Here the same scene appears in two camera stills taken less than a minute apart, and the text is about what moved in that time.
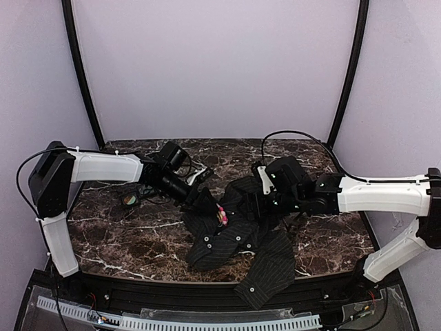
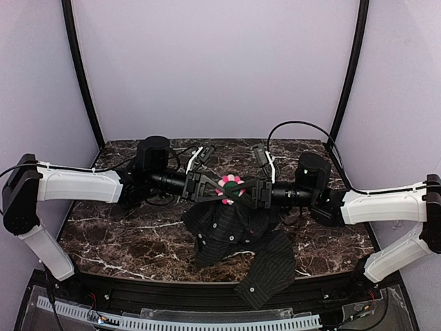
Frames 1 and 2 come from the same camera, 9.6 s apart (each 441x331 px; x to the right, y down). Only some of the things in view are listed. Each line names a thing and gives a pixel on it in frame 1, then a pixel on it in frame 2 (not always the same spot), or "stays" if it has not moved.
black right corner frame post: (357, 55) stays
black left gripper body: (200, 197) to (192, 186)
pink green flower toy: (221, 216) to (228, 181)
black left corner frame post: (67, 11) stays
